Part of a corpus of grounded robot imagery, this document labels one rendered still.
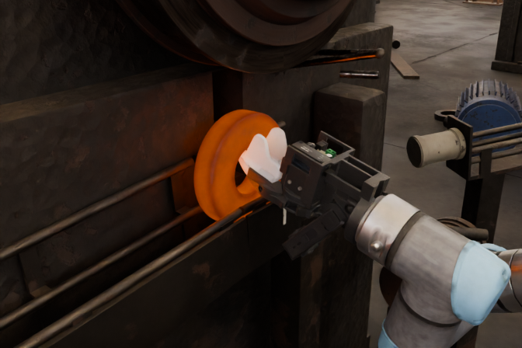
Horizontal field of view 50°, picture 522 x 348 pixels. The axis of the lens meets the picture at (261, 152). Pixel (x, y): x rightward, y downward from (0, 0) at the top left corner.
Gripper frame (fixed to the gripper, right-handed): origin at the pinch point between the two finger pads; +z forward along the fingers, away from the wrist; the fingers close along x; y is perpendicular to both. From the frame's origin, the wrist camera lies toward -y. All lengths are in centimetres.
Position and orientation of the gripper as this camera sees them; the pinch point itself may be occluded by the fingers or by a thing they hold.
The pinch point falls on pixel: (243, 154)
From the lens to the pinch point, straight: 75.6
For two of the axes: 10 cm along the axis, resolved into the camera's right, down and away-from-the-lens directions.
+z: -7.4, -4.6, 4.9
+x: -6.5, 2.7, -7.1
